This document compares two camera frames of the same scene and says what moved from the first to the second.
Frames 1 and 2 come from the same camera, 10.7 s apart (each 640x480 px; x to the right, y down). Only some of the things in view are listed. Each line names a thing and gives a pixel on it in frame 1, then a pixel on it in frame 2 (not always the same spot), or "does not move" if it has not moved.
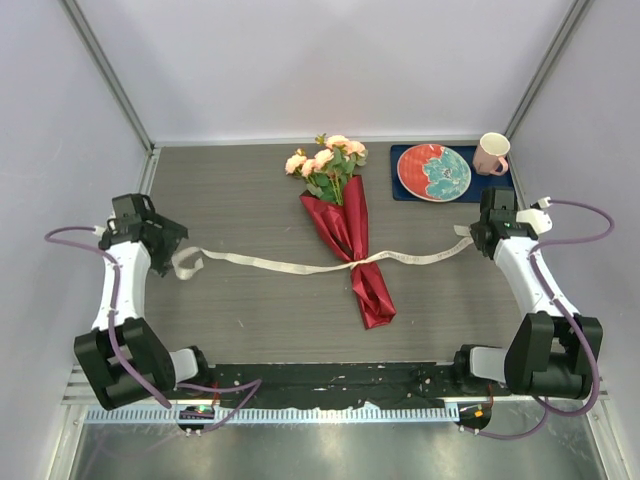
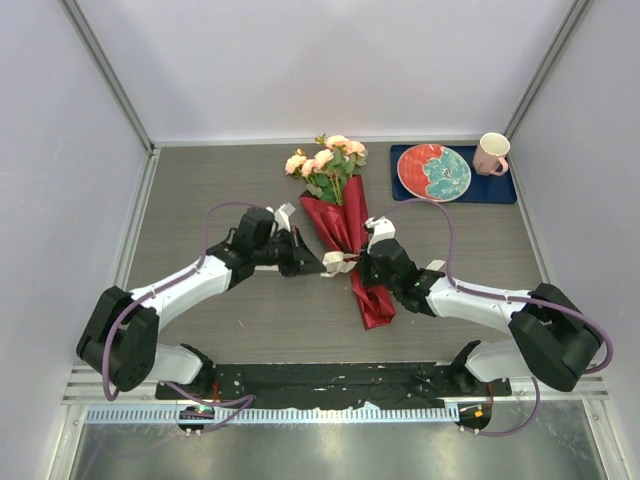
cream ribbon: [191, 258] → [338, 262]
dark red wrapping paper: [346, 227] does not move
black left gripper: [173, 235] → [301, 261]
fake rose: [356, 154] does not move
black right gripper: [473, 232] → [362, 268]
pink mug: [489, 157] does not move
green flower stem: [315, 170] does not move
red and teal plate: [433, 172] does not move
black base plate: [336, 385] does not move
